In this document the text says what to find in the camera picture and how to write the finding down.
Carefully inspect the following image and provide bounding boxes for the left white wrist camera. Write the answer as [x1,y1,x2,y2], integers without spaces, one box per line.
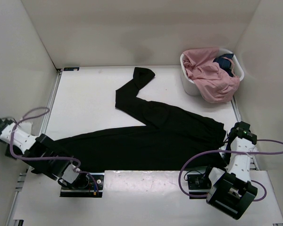
[18,121,33,134]

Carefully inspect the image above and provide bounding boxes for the black trousers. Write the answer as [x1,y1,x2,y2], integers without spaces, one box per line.
[57,67,226,172]

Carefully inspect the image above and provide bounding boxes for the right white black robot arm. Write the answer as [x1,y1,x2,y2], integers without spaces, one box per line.
[202,121,258,220]

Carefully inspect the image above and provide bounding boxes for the navy blue garment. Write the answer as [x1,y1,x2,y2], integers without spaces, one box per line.
[213,54,235,77]

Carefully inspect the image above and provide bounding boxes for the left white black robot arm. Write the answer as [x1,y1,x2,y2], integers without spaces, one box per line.
[0,118,94,189]

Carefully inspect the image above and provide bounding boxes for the white front cover board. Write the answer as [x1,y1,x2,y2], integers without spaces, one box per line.
[14,171,283,226]

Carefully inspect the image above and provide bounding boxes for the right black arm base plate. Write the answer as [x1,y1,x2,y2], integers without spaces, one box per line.
[183,173,235,200]

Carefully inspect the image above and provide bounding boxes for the aluminium rail frame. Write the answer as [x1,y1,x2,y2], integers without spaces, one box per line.
[4,68,283,226]

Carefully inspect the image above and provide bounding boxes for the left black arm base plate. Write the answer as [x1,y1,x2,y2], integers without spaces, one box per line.
[58,172,105,198]

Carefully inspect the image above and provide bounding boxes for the pink garment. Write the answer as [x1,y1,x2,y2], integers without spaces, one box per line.
[183,47,240,103]

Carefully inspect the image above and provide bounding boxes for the blue label sticker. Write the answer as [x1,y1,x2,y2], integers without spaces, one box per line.
[63,67,80,71]

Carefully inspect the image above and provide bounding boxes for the white laundry basket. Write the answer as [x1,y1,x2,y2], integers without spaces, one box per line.
[180,48,244,96]

